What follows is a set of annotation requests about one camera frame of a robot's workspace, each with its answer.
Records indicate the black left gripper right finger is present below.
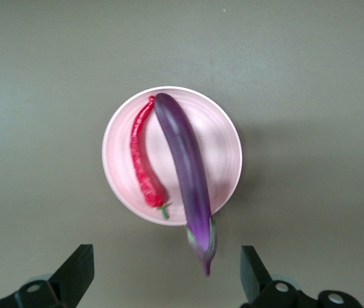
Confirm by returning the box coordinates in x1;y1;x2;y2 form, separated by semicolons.
239;245;363;308

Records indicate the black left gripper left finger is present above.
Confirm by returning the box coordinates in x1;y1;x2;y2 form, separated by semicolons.
0;244;95;308

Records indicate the red chili pepper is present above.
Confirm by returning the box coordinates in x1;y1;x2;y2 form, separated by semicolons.
131;95;172;221

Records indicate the long purple eggplant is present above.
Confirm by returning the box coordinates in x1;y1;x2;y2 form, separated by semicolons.
153;92;218;277

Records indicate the pink round plate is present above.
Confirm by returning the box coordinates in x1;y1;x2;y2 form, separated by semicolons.
101;85;243;227

